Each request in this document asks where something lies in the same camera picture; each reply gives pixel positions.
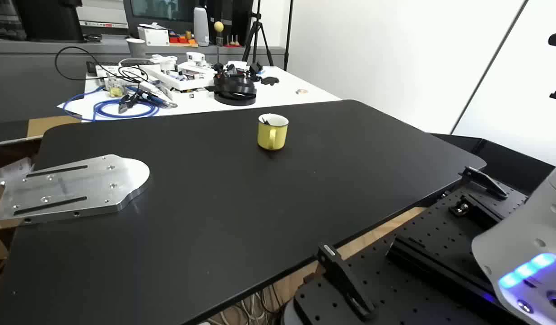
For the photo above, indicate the white plastic device pile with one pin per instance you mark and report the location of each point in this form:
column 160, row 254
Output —
column 182, row 75

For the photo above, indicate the black pole stand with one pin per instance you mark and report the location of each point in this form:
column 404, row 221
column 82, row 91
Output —
column 288, row 30

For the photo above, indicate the black tripod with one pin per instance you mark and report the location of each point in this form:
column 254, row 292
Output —
column 257, row 30

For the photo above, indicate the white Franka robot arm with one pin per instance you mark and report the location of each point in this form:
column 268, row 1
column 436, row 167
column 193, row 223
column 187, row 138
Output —
column 532, row 241

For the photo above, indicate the small white box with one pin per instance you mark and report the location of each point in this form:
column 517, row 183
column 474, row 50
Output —
column 153, row 35

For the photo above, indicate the yellow mug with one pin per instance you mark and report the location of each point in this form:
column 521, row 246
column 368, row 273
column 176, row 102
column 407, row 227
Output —
column 272, row 138

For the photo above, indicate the black optical breadboard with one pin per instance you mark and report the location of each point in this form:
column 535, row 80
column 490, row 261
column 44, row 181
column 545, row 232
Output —
column 434, row 227

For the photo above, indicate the yellow ball on stick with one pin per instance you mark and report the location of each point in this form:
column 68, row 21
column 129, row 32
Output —
column 220, row 28

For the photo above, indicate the black Dell monitor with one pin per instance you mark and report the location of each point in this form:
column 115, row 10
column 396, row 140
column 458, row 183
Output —
column 158, row 12

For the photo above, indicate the grey cylinder speaker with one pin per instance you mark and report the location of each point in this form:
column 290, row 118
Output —
column 202, row 26

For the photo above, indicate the silver metal mounting plate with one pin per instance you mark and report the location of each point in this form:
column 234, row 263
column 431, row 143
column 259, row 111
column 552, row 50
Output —
column 81, row 181

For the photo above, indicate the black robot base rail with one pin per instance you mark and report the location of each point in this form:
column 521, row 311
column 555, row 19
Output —
column 434, row 264

